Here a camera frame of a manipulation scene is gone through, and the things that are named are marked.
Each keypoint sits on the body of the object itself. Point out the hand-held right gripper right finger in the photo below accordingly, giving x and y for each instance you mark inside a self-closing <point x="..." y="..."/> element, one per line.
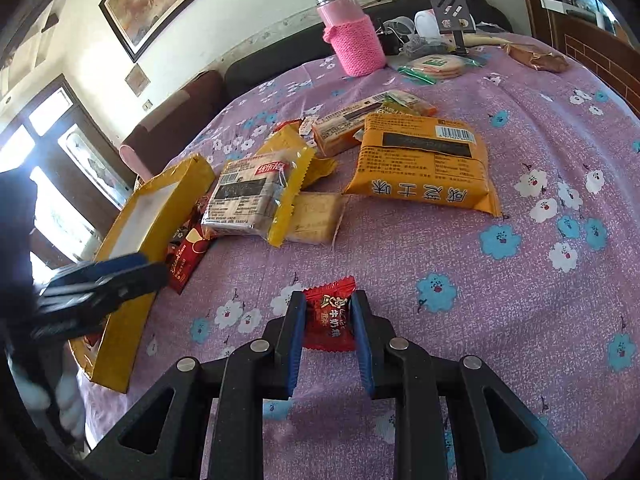
<point x="362" y="340"/>

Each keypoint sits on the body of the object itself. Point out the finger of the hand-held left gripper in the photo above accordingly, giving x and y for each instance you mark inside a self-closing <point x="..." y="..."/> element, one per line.
<point x="135" y="282"/>
<point x="110" y="264"/>

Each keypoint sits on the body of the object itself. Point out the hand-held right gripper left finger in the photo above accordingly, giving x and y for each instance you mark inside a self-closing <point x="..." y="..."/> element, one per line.
<point x="296" y="340"/>

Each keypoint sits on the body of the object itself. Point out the red candy white print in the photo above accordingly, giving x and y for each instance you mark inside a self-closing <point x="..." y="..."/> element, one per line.
<point x="327" y="322"/>

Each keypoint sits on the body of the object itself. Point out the dark red gold-print packet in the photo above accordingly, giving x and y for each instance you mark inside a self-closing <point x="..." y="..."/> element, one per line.
<point x="187" y="255"/>

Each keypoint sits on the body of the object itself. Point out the yellow cardboard box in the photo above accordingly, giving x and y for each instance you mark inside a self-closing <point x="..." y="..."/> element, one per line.
<point x="120" y="340"/>

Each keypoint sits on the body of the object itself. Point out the pale cracker packet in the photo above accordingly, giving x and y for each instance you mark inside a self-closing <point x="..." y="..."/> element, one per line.
<point x="315" y="220"/>

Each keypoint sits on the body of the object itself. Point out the clear yellow-edged cracker packet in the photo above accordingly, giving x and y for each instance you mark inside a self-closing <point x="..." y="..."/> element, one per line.
<point x="245" y="200"/>

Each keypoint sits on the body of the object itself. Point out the yellow foil packet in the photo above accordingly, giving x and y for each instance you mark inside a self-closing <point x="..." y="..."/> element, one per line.
<point x="320" y="170"/>

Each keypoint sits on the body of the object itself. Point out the large orange snack packet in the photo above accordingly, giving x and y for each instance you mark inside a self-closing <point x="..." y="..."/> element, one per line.
<point x="425" y="180"/>

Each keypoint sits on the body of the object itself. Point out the person's left hand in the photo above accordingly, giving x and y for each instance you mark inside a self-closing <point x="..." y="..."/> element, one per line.
<point x="67" y="402"/>

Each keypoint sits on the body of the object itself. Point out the wooden glass door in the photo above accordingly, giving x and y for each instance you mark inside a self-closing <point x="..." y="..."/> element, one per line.
<point x="85" y="160"/>

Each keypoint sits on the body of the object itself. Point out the purple floral tablecloth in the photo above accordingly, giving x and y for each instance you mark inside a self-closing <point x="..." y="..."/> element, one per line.
<point x="450" y="250"/>

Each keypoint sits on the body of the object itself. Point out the brown armchair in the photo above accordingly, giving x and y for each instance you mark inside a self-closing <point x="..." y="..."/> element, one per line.
<point x="175" y="115"/>

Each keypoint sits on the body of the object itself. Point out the orange cracker bar packet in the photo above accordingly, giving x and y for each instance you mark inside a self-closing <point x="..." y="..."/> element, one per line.
<point x="335" y="132"/>

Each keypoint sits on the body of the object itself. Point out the small green white packet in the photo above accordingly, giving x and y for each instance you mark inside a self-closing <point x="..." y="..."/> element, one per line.
<point x="412" y="102"/>

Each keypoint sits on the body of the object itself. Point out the black sofa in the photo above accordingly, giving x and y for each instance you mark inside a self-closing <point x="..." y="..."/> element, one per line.
<point x="260" y="67"/>

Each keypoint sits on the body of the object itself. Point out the round crackers green packet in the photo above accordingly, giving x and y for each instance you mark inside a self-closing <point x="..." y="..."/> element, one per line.
<point x="435" y="65"/>

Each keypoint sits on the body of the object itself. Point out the dark small pouch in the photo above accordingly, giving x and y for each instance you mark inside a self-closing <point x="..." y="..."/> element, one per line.
<point x="420" y="46"/>

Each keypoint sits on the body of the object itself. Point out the pink knit-sleeved bottle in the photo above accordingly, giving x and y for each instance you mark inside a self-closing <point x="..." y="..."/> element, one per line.
<point x="355" y="40"/>

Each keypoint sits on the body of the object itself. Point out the white cup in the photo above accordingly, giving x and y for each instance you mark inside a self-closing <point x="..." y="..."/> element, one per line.
<point x="425" y="22"/>

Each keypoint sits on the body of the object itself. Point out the brown shiny packet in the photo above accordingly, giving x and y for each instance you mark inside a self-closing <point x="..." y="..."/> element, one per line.
<point x="540" y="57"/>

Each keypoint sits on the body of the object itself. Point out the brown wooden cabinet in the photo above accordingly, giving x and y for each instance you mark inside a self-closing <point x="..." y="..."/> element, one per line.
<point x="590" y="50"/>

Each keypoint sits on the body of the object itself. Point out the small wall frame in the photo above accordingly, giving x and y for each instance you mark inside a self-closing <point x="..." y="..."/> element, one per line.
<point x="136" y="80"/>

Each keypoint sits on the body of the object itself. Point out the framed wall painting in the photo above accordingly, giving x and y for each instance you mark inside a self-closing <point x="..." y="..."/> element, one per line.
<point x="150" y="5"/>

